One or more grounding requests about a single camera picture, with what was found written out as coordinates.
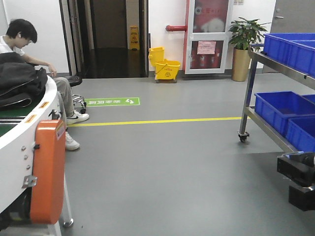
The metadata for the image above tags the black jacket on conveyor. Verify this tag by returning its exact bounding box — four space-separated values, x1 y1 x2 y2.
0 52 48 110

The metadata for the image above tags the steel cart with wheels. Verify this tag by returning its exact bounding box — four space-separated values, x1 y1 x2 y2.
237 43 315 154

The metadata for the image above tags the blue bin cart lower shelf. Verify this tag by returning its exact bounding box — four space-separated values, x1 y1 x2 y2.
254 91 315 136

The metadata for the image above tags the blue bin cart top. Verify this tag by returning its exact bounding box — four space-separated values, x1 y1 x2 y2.
263 32 315 77

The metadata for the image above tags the black round stool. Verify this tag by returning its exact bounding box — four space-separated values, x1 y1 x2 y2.
65 75 87 114

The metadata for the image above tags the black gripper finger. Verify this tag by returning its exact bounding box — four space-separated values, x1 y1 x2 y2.
277 151 315 187
288 185 315 211

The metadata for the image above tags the yellow mop bucket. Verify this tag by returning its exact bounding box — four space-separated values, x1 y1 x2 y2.
148 47 181 83

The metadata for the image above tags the seated person white shirt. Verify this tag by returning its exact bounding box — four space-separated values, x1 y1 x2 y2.
0 18 90 151

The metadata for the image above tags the yellow wet floor sign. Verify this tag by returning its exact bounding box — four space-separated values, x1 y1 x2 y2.
129 26 140 50

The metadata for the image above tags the white curved conveyor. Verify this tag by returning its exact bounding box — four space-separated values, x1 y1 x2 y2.
0 78 73 236

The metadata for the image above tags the red fire hose cabinet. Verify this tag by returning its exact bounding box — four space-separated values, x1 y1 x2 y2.
183 0 233 75

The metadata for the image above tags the orange conveyor motor cover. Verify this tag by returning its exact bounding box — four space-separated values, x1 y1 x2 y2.
30 119 65 224

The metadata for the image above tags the potted plant gold pot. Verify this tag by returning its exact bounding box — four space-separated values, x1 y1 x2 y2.
229 17 267 82

